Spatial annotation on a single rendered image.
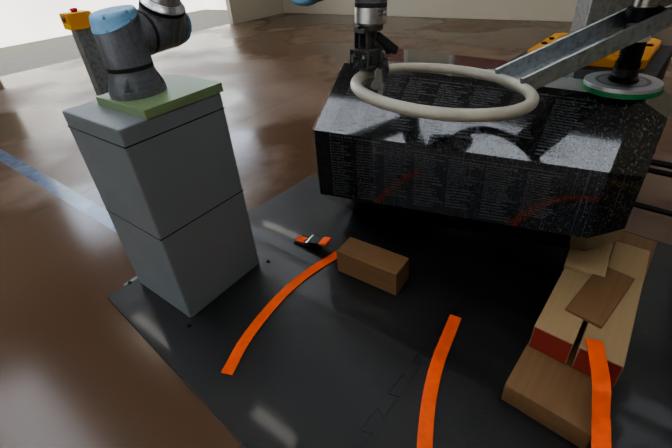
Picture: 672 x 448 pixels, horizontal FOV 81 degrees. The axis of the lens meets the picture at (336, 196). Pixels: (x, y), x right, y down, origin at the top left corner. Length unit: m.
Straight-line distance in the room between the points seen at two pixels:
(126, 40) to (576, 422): 1.77
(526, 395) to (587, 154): 0.75
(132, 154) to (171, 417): 0.87
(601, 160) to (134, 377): 1.73
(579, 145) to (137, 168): 1.40
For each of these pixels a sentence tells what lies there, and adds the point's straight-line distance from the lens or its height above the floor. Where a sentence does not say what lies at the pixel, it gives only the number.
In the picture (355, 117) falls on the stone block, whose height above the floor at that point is 0.66.
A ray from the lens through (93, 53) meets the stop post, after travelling 2.64.
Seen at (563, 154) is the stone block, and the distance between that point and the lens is 1.44.
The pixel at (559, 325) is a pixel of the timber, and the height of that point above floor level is 0.20.
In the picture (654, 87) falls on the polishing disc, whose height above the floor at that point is 0.85.
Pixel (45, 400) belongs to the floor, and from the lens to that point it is 1.86.
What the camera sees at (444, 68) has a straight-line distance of 1.36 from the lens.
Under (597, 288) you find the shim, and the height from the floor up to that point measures 0.21.
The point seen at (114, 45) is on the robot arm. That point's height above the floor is 1.06.
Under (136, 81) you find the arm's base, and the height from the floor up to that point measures 0.94.
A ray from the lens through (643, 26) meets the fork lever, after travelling 1.47.
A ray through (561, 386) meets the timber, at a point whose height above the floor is 0.10.
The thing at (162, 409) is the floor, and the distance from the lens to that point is 1.62.
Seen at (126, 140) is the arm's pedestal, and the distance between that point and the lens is 1.40.
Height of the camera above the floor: 1.27
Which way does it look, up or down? 32 degrees down
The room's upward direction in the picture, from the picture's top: 5 degrees counter-clockwise
